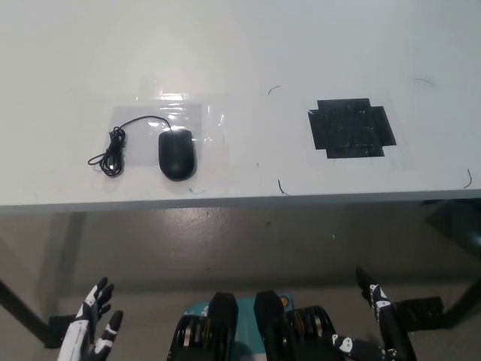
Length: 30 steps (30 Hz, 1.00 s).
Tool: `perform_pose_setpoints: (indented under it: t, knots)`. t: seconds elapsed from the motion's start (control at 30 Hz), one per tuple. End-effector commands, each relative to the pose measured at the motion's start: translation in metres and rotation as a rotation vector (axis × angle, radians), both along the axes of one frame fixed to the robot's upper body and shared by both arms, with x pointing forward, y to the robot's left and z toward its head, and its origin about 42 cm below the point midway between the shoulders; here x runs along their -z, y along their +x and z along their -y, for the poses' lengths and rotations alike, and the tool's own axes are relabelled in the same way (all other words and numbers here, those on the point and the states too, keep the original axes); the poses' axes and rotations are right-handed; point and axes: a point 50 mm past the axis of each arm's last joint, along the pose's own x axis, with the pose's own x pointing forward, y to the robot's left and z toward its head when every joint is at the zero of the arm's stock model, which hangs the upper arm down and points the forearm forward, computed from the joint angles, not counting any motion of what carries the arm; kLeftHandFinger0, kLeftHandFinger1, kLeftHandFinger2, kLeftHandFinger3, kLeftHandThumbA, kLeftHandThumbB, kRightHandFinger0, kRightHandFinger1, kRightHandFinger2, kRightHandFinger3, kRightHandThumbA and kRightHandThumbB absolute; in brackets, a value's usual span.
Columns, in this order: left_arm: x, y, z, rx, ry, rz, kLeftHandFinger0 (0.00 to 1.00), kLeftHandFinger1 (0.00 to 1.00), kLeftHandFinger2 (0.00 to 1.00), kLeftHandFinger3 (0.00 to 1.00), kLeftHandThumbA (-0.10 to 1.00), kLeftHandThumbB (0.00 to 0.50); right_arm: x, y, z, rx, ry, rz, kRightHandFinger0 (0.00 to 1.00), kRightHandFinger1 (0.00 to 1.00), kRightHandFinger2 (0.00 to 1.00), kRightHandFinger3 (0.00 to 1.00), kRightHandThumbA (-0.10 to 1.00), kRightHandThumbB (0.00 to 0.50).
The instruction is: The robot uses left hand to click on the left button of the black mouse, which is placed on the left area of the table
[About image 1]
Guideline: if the clear plastic film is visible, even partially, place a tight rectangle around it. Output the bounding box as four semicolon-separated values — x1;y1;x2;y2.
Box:
111;76;231;171

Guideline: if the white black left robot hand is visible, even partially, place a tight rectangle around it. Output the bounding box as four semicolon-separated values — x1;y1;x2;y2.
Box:
58;277;125;361

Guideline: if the black computer mouse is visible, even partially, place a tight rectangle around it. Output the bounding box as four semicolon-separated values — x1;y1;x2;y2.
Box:
157;129;198;183

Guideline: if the black mouse cable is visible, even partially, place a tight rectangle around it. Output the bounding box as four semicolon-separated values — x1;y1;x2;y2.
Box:
87;115;173;177

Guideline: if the black tape square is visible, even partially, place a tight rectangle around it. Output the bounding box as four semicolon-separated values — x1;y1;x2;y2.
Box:
307;98;398;161

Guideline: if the dark grey floor plate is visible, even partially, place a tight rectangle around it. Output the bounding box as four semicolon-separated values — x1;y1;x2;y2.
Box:
420;199;481;245

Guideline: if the black table leg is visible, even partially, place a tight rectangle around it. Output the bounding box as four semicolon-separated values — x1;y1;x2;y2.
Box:
0;277;53;349
440;259;481;330

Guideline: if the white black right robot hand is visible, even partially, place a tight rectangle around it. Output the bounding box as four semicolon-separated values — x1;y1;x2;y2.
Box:
328;266;419;361

